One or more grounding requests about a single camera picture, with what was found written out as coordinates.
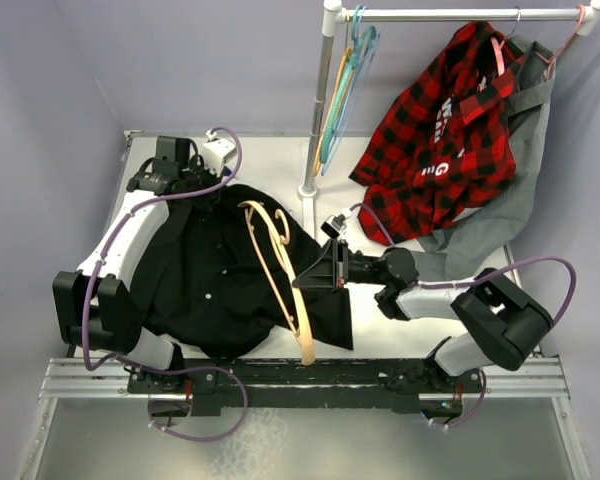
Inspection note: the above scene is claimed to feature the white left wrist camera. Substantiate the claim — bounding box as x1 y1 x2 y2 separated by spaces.
200 130 237 178

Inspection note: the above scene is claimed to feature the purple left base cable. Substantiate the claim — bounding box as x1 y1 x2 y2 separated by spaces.
146 364 251 443

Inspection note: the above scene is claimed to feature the teal hanger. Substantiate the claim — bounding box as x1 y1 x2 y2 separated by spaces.
319 4 381 166

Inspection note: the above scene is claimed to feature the red black plaid shirt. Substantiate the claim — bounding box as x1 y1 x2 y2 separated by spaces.
349 21 524 245

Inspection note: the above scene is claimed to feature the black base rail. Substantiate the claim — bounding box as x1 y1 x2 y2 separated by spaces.
128 358 484 419

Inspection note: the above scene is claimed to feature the grey shirt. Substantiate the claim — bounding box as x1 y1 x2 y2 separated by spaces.
415 38 553 280

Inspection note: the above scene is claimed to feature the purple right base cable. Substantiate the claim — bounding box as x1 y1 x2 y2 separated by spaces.
426 367 489 433

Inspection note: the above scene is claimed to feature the black button shirt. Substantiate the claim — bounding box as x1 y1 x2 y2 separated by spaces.
124 183 354 359

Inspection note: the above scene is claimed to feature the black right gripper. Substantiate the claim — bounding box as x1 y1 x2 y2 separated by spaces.
291 238 385 294

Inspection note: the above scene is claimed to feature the beige wooden hanger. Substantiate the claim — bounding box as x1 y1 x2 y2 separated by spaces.
237 199 318 367

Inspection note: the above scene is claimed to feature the light blue hanger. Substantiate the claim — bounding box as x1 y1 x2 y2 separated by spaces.
320 24 381 177

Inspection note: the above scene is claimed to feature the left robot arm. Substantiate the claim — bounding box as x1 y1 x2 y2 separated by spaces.
52 127 243 392

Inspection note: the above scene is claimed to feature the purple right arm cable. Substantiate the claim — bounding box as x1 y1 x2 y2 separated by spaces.
347 201 579 359

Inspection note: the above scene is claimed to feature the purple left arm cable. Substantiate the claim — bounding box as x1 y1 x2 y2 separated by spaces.
80 125 244 373

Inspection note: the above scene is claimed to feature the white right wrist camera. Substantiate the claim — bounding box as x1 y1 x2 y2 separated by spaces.
321 213 349 239

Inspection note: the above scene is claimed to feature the yellow hanger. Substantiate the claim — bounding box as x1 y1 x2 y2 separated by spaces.
313 47 355 176

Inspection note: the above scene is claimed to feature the pink hanger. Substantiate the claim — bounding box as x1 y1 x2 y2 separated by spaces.
536 4 586 81
477 37 505 92

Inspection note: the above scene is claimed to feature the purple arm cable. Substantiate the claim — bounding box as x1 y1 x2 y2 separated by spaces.
347 201 579 359
80 125 244 373

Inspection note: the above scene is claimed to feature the metal clothes rack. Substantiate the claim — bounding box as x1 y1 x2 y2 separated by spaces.
298 1 600 235

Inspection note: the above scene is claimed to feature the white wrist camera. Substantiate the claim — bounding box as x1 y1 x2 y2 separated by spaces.
321 213 349 239
200 130 237 178

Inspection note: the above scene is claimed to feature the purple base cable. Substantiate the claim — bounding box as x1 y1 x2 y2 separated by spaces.
426 367 489 433
146 364 251 443

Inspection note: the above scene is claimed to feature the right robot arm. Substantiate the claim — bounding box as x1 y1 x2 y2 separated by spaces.
293 239 554 391

